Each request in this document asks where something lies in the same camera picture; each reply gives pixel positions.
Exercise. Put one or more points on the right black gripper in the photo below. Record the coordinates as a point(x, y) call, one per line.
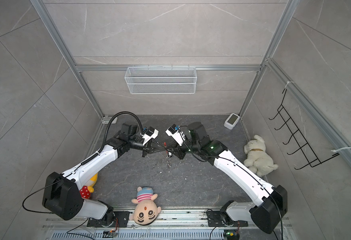
point(179, 152)

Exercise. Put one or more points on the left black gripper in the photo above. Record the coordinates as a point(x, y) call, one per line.
point(150, 148)

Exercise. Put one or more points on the metal keyring holder red handle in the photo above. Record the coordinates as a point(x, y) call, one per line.
point(168, 160)

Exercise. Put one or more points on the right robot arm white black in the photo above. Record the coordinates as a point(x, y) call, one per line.
point(268, 203)

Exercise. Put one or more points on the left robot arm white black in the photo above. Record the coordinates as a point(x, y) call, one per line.
point(62, 191)

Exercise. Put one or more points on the white digital clock device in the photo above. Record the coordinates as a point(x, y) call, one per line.
point(231, 121)

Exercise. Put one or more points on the plush doll striped hat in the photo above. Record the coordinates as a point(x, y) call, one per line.
point(146, 210)

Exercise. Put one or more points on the white plush dog toy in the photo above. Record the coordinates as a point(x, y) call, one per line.
point(258, 161)

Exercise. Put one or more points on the yellow red plush toy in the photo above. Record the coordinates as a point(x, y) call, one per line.
point(88, 188)

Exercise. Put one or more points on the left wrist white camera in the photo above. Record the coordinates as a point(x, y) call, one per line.
point(149, 133)

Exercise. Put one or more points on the wrist white camera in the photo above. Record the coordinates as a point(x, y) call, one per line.
point(149, 133)
point(175, 132)

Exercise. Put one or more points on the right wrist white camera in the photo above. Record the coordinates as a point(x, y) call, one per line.
point(175, 132)

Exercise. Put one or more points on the white wire mesh basket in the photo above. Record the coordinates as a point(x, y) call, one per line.
point(161, 80)

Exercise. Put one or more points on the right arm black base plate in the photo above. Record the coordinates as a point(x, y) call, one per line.
point(221, 219)

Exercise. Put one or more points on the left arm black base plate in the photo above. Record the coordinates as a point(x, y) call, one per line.
point(115, 219)

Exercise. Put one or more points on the black wire hook rack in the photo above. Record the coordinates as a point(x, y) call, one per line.
point(297, 136)

